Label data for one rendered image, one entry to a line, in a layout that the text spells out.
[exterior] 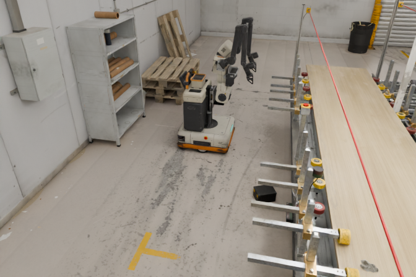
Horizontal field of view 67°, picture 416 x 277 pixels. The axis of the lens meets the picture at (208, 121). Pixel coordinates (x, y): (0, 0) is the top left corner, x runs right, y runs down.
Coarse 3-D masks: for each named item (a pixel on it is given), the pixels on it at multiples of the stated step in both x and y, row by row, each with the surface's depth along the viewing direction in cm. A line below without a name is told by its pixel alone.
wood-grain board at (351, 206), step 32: (320, 96) 346; (352, 96) 346; (384, 96) 347; (320, 128) 285; (352, 128) 285; (384, 128) 285; (352, 160) 241; (384, 160) 241; (352, 192) 209; (384, 192) 209; (352, 224) 184; (352, 256) 165; (384, 256) 165
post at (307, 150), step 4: (308, 148) 212; (304, 152) 214; (308, 152) 212; (304, 156) 214; (308, 156) 213; (304, 160) 215; (304, 164) 217; (304, 168) 218; (300, 172) 223; (304, 172) 220; (300, 176) 222; (304, 176) 221; (300, 180) 223; (304, 180) 223; (300, 196) 230
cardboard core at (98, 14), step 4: (96, 12) 396; (100, 12) 395; (104, 12) 394; (108, 12) 393; (112, 12) 392; (116, 12) 391; (96, 16) 397; (100, 16) 396; (104, 16) 395; (108, 16) 394; (112, 16) 392; (116, 16) 398
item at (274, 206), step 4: (252, 200) 208; (252, 204) 206; (256, 204) 205; (260, 204) 205; (264, 204) 205; (268, 204) 205; (272, 204) 205; (276, 204) 205; (268, 208) 205; (272, 208) 204; (276, 208) 203; (280, 208) 202; (284, 208) 202; (288, 208) 201; (292, 208) 201; (296, 208) 201; (292, 212) 202; (296, 212) 201; (316, 216) 199
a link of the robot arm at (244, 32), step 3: (243, 27) 326; (243, 30) 327; (246, 30) 334; (243, 33) 332; (246, 33) 331; (243, 36) 333; (246, 36) 333; (243, 39) 335; (246, 39) 334; (243, 42) 336; (246, 42) 336; (243, 45) 338; (246, 45) 338; (243, 48) 339; (246, 48) 340; (243, 51) 341; (246, 51) 343; (243, 54) 342; (243, 57) 343; (243, 60) 345
